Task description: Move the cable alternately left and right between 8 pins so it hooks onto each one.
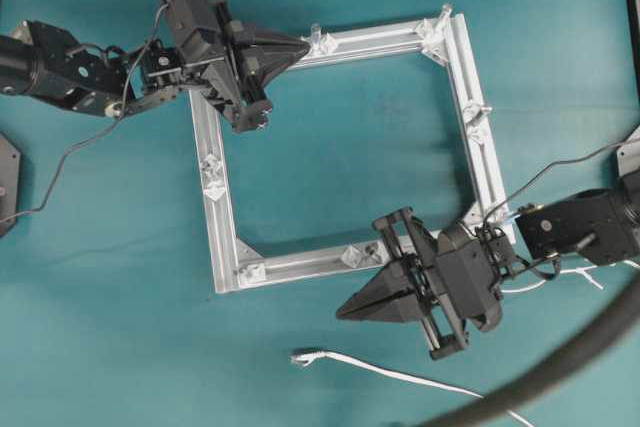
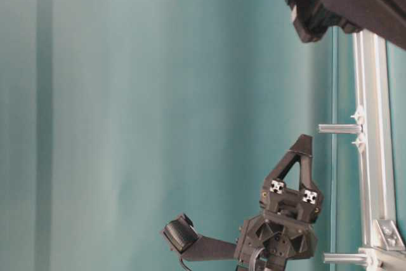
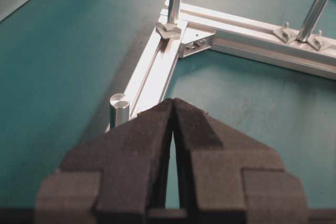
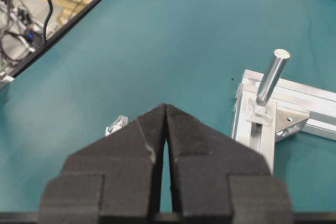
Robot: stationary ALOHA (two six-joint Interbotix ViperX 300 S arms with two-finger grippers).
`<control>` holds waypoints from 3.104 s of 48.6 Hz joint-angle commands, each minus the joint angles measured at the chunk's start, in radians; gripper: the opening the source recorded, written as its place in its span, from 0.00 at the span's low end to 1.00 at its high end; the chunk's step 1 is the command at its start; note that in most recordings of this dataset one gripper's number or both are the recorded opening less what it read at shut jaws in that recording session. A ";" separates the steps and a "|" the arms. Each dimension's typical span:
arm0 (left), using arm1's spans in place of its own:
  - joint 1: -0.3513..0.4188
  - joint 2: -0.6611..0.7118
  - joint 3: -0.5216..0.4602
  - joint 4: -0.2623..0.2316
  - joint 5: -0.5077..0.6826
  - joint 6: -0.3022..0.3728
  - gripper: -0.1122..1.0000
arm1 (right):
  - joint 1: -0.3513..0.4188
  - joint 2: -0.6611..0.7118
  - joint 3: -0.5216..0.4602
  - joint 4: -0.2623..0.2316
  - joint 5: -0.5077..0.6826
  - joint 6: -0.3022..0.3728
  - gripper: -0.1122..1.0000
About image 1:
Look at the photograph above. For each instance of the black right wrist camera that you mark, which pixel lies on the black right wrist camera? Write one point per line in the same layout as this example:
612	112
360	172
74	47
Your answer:
469	278

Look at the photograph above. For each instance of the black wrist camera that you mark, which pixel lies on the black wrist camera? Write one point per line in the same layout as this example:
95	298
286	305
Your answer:
469	278
195	29

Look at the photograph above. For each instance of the metal pin top middle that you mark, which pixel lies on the metal pin top middle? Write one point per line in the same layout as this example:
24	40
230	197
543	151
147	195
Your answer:
315	36

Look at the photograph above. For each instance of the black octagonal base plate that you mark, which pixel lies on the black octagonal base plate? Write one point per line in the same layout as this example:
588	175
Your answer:
9	181

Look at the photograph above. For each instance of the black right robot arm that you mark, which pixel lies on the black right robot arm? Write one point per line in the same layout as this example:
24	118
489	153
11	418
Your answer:
600	225

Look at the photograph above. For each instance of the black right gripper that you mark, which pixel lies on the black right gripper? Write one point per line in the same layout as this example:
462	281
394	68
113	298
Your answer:
440	282

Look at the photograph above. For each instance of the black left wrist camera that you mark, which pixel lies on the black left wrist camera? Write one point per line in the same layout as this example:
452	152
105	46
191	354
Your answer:
195	29

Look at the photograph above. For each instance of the white cable tie bundle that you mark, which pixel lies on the white cable tie bundle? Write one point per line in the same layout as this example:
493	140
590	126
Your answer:
584	272

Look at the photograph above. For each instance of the metal pin top right corner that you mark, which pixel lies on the metal pin top right corner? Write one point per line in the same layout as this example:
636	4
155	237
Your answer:
445	13

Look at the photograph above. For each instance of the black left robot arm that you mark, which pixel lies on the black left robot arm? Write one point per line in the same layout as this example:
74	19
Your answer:
49	64

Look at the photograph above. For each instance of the square aluminium extrusion frame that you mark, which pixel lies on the square aluminium extrusion frame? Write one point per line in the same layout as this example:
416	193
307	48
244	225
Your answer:
238	266

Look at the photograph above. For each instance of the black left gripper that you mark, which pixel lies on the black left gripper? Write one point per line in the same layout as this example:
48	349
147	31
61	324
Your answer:
235	80

